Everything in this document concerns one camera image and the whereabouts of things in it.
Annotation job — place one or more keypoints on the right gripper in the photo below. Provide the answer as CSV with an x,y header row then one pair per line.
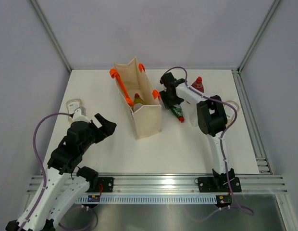
x,y
166,102

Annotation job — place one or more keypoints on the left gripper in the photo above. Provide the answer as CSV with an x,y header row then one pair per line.
x,y
107,128

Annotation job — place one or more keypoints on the green dish soap bottle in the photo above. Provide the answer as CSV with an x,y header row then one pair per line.
x,y
178,112

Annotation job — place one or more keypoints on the white bottle grey cap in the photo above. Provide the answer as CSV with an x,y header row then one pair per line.
x,y
193,116

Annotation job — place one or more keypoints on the canvas bag orange handles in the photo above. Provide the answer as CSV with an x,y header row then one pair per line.
x,y
132,78

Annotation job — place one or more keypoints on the red dish soap bottle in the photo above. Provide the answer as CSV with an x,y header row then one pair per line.
x,y
197,85

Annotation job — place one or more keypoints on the yellow dish soap bottle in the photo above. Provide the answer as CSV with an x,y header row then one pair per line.
x,y
138,102

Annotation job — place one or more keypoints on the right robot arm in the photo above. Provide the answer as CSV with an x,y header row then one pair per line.
x,y
211,120

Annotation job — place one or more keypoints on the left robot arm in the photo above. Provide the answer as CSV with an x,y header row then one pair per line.
x,y
63,180

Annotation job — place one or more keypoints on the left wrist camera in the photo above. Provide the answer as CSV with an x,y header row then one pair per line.
x,y
78,115

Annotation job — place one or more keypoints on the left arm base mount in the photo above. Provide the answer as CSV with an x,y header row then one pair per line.
x,y
101,184

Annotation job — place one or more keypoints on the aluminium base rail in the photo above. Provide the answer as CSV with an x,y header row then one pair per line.
x,y
186,184

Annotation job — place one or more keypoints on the white slotted cable duct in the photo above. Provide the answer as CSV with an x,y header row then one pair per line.
x,y
147,199

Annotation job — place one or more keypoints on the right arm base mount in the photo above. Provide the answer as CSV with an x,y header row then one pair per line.
x,y
210,184

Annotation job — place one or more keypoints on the left aluminium frame post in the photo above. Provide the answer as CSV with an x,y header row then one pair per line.
x,y
50,34

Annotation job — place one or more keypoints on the aluminium frame post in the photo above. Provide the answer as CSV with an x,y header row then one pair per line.
x,y
50,34
269,15

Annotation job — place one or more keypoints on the right aluminium frame post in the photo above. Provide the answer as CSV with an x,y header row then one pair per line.
x,y
269,15

